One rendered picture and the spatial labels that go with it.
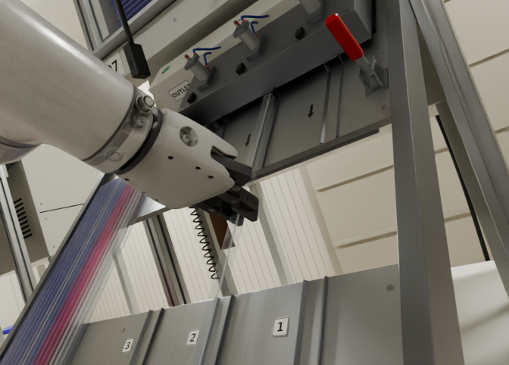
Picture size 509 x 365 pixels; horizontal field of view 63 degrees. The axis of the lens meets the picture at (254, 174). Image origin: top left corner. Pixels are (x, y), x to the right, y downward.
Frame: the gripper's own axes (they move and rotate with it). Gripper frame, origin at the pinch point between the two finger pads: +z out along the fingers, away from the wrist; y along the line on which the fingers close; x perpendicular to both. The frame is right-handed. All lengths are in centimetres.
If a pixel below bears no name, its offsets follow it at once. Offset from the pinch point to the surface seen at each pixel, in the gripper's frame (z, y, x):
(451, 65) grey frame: 18.3, -23.1, -26.0
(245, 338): -1.2, -4.0, 15.6
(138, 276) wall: 202, 329, -115
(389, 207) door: 223, 68, -128
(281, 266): 69, 46, -25
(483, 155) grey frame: 26.8, -22.8, -14.6
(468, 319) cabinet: 50, -10, 2
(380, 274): -0.5, -17.0, 11.6
